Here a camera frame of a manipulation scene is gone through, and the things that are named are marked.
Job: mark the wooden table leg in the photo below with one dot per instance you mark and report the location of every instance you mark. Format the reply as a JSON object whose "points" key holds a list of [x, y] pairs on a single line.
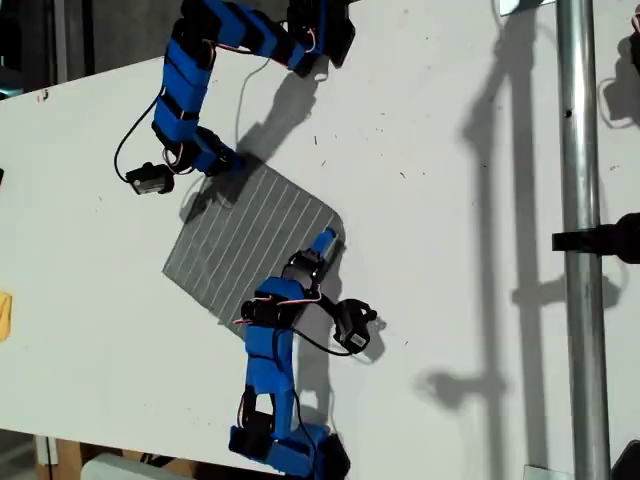
{"points": [[67, 460]]}

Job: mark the black corner object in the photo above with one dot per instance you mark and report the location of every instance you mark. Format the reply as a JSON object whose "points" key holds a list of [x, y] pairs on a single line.
{"points": [[629, 462]]}

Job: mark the black clamp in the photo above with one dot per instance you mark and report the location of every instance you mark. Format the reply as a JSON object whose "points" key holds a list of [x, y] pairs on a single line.
{"points": [[610, 240]]}

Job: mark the yellow object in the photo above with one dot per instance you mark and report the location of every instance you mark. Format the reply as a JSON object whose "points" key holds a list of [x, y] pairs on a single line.
{"points": [[5, 315]]}

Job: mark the grey white-striped towel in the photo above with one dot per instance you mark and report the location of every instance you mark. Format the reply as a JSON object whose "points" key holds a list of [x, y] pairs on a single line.
{"points": [[240, 240]]}

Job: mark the steel post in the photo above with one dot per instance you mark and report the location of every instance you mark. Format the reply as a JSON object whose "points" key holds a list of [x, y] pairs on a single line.
{"points": [[582, 150]]}

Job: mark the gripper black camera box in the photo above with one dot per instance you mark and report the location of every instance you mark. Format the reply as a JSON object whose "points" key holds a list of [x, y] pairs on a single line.
{"points": [[355, 325], [150, 179]]}

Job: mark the white box under table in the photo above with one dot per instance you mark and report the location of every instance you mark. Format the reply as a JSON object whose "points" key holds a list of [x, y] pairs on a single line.
{"points": [[130, 470]]}

